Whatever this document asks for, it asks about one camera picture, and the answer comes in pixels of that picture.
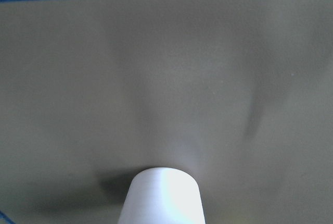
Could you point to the pink cup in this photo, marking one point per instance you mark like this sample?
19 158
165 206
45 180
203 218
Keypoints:
162 195

